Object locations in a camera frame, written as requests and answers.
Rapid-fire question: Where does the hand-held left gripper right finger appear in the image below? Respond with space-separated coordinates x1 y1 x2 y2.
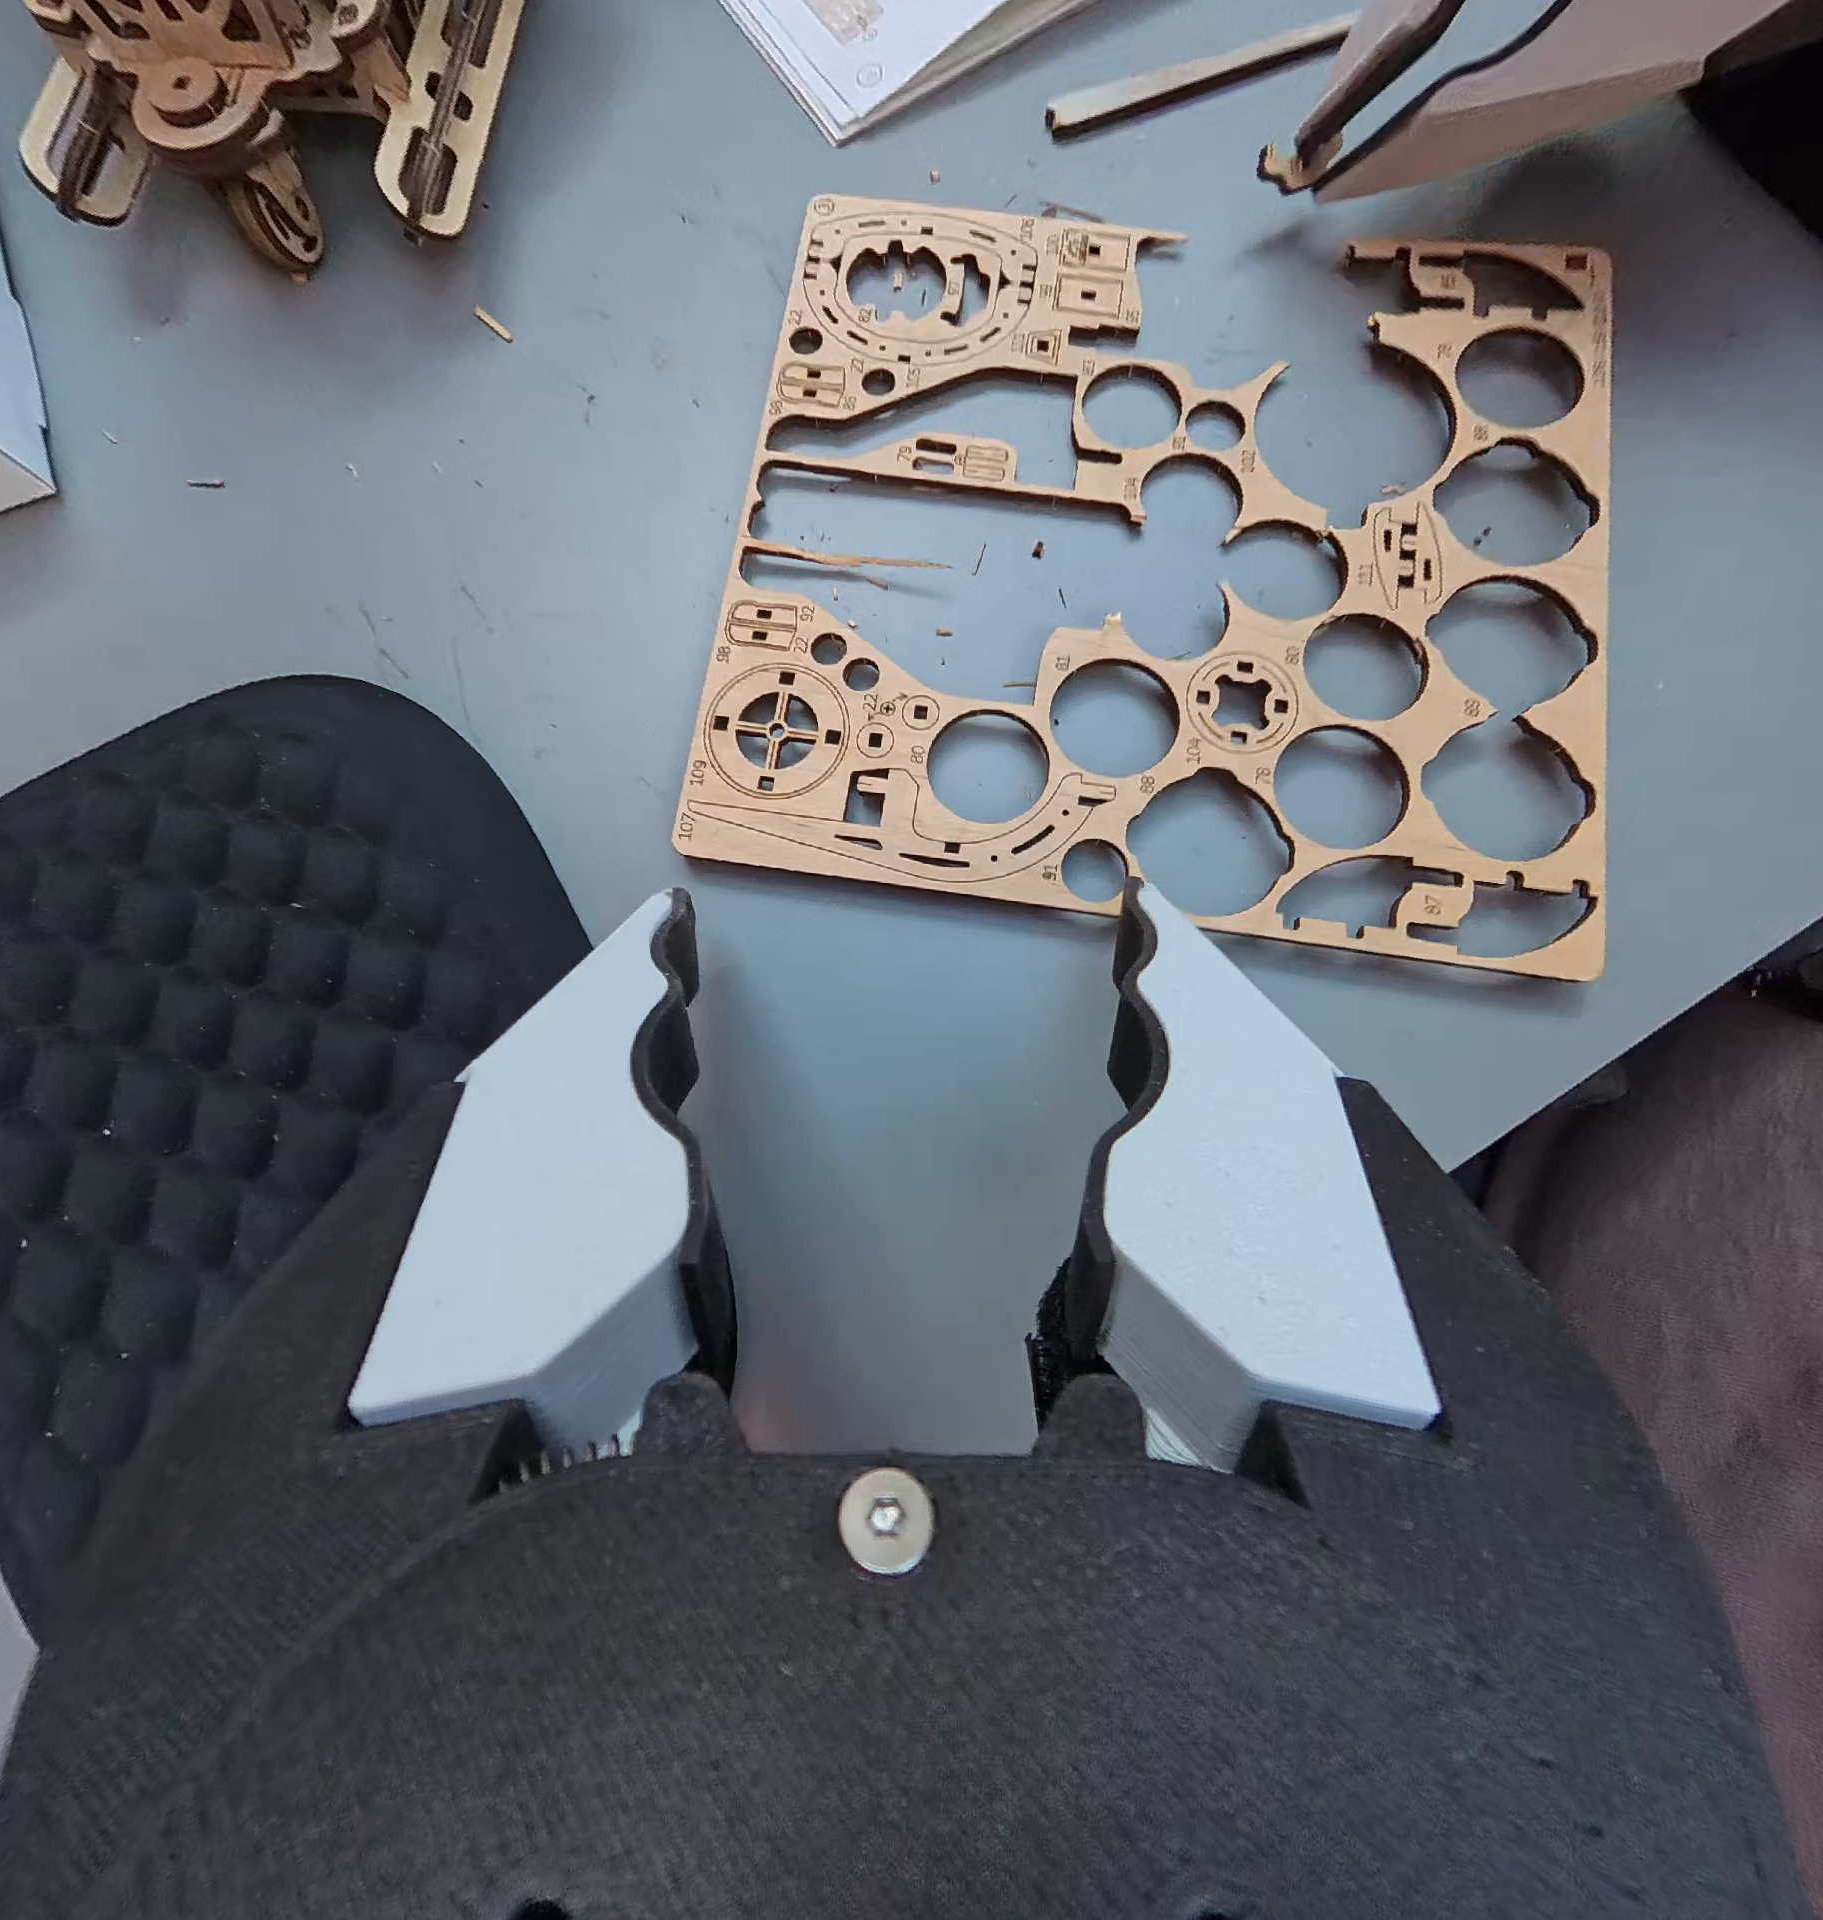
1020 876 1446 1476

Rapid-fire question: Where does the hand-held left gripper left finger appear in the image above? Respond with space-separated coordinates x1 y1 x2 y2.
347 884 736 1451

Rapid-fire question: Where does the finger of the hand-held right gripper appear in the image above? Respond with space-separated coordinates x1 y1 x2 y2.
1294 0 1472 160
1306 0 1742 208

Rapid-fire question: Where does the pointed wooden stick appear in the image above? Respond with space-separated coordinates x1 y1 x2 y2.
1044 12 1366 140

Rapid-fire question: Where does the laser-cut wooden parts sheet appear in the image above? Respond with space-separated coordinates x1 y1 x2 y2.
672 193 1616 984

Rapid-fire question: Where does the assembled wooden model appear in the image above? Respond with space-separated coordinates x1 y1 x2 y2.
19 0 531 282

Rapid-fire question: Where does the black padded wrist rest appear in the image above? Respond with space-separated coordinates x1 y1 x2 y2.
0 674 602 1652

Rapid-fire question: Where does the white instruction booklet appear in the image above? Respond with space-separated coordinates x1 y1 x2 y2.
716 0 1066 150

